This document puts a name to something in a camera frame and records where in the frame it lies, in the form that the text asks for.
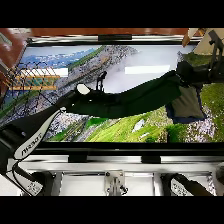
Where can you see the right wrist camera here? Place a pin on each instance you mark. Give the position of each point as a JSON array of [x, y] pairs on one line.
[[215, 45]]

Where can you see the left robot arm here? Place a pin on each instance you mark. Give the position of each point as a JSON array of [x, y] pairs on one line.
[[30, 131]]

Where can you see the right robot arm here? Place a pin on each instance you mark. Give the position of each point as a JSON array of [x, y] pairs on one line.
[[218, 71]]

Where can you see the dark green shirt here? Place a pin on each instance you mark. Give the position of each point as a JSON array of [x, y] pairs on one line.
[[143, 96]]

